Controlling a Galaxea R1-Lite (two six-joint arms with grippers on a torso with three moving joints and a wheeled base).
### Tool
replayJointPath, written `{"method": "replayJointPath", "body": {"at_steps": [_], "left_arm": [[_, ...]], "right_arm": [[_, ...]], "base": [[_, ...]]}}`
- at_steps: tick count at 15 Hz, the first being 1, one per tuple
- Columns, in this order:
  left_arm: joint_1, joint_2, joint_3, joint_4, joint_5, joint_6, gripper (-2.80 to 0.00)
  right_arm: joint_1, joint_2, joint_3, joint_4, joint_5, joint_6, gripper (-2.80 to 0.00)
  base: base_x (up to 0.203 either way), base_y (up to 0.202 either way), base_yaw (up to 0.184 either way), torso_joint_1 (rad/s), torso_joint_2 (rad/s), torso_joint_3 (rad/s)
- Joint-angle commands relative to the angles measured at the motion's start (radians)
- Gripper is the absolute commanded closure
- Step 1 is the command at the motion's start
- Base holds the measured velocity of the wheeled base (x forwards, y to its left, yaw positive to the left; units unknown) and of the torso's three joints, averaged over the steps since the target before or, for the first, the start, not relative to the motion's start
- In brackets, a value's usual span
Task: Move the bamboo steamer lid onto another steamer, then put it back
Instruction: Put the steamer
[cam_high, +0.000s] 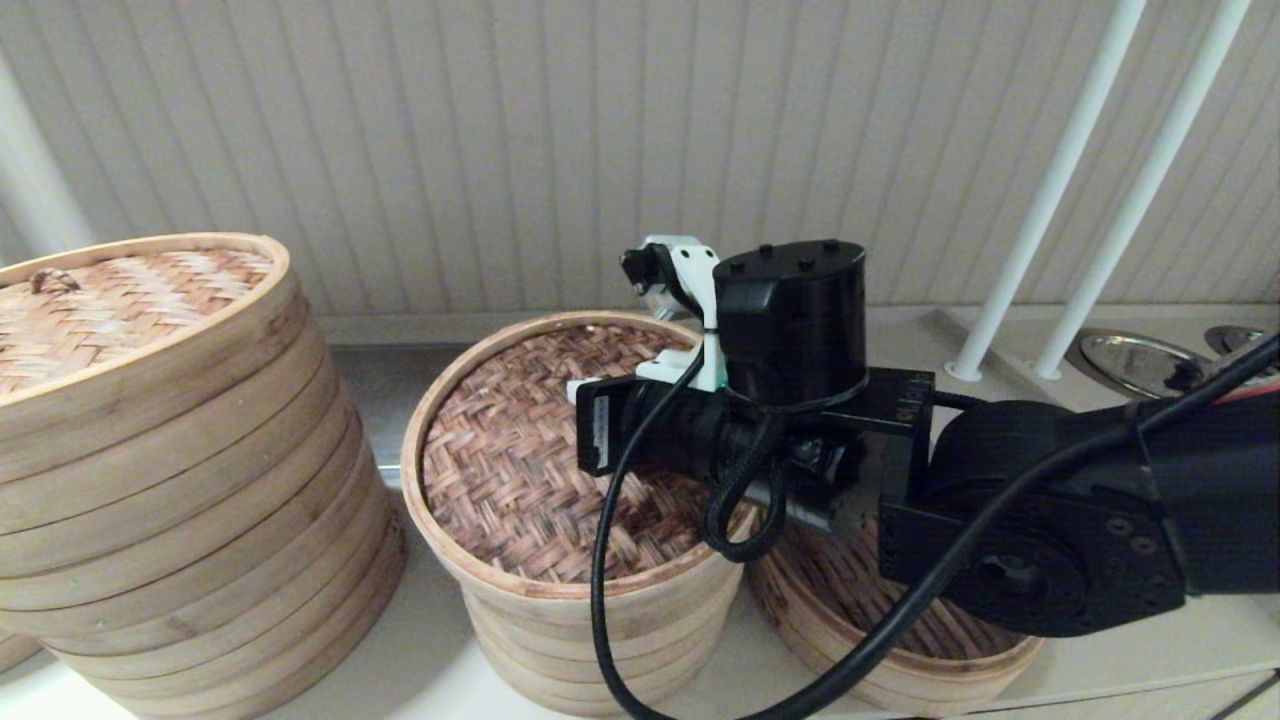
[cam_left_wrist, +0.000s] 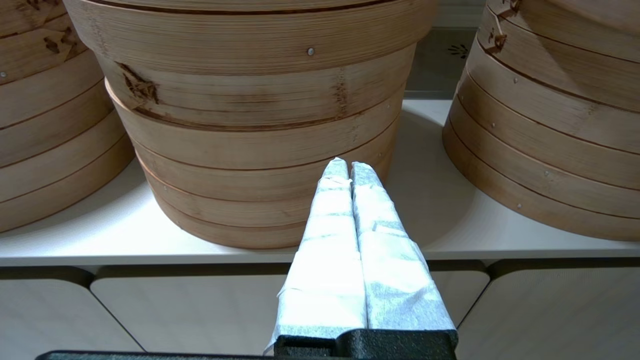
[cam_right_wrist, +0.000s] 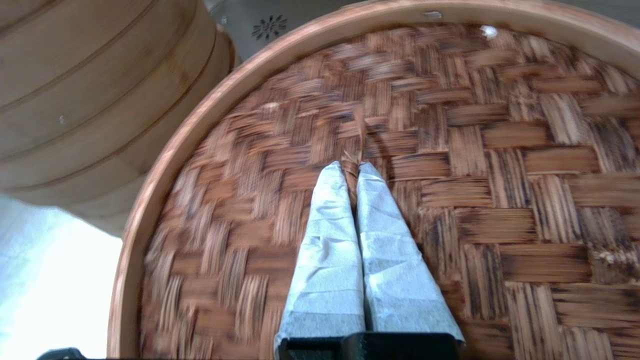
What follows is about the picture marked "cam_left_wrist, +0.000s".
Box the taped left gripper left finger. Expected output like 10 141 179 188
265 157 368 353

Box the beige cabinet door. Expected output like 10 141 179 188
455 265 640 360

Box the narrow bamboo steamer stack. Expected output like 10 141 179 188
442 0 640 242

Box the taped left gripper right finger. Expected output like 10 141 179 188
351 162 457 330

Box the stainless steel steam plate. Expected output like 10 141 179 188
405 27 483 98

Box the tall wide bamboo steamer stack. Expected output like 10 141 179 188
62 0 438 250

